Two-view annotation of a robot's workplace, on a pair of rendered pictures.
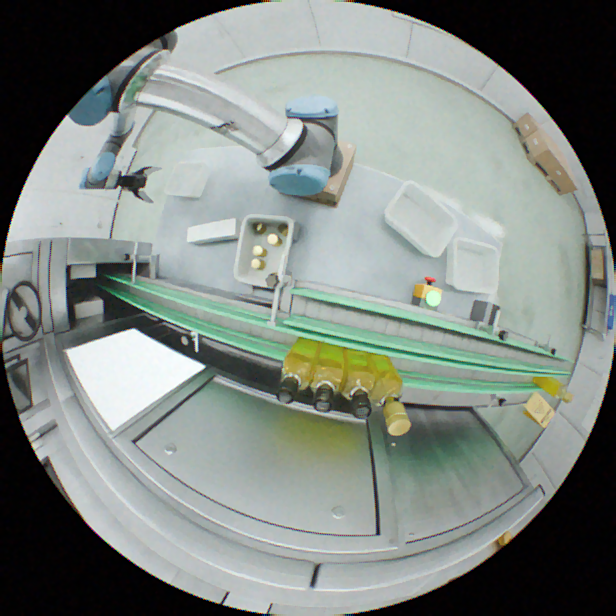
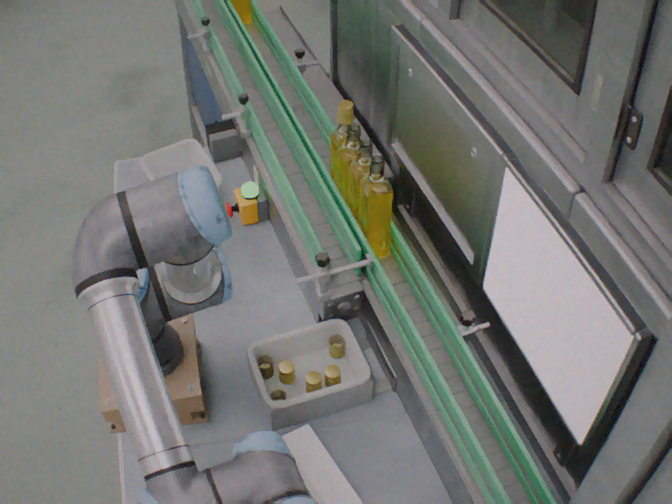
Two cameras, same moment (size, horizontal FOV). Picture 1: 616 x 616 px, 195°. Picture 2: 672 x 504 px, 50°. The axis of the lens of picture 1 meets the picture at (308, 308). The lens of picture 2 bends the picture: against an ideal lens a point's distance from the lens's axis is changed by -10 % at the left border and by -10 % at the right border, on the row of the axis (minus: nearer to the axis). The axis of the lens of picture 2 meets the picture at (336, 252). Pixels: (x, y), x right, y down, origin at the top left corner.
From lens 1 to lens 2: 144 cm
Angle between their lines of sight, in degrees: 48
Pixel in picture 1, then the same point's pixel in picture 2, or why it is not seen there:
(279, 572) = (427, 40)
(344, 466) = (407, 107)
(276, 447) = (432, 144)
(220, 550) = (443, 61)
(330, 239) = (246, 328)
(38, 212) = not seen: outside the picture
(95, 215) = not seen: outside the picture
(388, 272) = (249, 256)
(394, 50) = not seen: outside the picture
